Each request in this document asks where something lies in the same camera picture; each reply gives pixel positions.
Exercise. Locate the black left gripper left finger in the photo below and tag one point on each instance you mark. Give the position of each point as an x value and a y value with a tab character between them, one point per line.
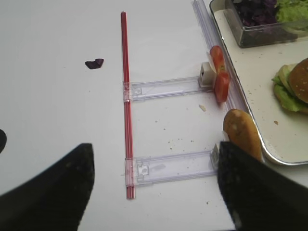
54	200

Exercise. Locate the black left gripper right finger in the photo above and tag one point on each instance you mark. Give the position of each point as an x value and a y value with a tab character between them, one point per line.
257	197

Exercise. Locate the sesame bun top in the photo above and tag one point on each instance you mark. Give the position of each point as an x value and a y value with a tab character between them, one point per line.
298	80

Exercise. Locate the tomato slices left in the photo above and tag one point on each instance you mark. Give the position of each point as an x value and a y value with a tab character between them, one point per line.
221	86

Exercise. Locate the white tomato pusher block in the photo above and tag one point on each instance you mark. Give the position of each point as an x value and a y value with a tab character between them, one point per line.
207	75

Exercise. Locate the green lettuce in box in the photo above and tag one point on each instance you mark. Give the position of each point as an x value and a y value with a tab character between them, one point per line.
292	11

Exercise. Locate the white bun pusher block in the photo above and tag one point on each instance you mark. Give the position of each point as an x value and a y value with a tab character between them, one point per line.
216	150

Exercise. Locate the cream metal tray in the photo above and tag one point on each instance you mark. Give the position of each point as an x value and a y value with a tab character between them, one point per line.
284	135

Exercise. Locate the bun bottom slice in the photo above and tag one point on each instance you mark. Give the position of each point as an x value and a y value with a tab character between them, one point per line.
241	130

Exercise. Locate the left red rod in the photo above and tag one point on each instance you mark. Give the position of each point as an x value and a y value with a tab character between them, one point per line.
127	103

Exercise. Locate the left long clear strip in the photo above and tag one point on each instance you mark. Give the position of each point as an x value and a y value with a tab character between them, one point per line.
212	38

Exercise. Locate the stacked burger fillings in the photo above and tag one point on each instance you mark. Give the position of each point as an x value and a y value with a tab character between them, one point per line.
283	92

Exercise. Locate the purple cabbage scrap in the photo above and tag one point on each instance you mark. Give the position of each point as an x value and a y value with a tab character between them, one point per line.
96	64

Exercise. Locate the clear plastic salad box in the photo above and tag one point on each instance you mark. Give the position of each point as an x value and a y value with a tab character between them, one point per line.
247	37

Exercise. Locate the shredded purple cabbage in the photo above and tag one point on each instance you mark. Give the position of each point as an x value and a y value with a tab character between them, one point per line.
256	12

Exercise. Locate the lower left clear rail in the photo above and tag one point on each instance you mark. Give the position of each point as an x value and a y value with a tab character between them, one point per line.
151	170

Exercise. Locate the clear rail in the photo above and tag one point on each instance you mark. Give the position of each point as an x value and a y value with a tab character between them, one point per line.
140	91
151	170

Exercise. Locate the upper left clear rail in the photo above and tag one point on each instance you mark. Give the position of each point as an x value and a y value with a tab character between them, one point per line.
140	91

